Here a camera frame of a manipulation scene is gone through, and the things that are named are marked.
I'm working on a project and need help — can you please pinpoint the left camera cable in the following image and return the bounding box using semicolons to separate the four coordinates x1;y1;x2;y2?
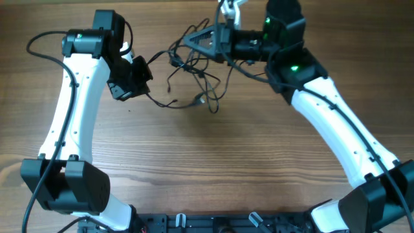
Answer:
21;30;107;233

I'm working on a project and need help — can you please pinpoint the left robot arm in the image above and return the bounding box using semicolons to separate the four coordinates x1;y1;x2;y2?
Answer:
20;10;152;232

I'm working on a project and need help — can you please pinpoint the right camera cable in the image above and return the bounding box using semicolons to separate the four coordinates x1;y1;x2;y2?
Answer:
214;0;414;227

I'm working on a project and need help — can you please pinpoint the camera cable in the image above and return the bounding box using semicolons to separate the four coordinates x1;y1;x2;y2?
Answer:
214;0;414;227
21;30;107;233

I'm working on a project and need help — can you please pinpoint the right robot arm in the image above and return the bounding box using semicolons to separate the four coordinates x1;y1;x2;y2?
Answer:
184;1;413;232

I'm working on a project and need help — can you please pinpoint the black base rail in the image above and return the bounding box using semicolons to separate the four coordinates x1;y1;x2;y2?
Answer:
77;212;314;233

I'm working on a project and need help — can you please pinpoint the black cable bundle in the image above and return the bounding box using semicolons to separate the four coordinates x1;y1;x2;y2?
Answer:
144;17;235;115

